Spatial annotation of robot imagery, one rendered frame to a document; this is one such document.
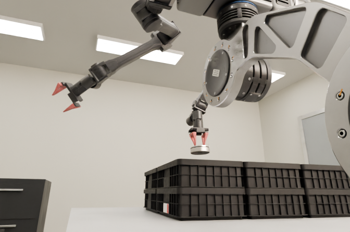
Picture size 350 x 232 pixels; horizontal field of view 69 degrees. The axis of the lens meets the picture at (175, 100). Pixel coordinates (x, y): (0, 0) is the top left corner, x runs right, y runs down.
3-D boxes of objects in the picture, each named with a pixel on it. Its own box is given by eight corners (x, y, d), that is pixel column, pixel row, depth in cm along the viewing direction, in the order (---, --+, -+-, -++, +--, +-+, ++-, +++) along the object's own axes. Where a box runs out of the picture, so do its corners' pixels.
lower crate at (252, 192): (310, 218, 110) (305, 188, 114) (249, 219, 102) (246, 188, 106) (257, 211, 146) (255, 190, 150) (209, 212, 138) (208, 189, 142)
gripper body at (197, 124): (188, 134, 144) (187, 121, 147) (205, 134, 146) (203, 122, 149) (191, 130, 138) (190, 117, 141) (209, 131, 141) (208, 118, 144)
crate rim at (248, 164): (302, 169, 117) (301, 163, 118) (245, 167, 109) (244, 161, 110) (253, 174, 153) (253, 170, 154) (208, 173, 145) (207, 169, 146)
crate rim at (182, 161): (245, 167, 109) (244, 161, 110) (177, 164, 101) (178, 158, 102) (208, 173, 145) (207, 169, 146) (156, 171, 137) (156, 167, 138)
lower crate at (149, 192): (209, 212, 138) (208, 189, 142) (155, 213, 130) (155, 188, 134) (185, 208, 174) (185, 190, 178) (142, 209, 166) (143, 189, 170)
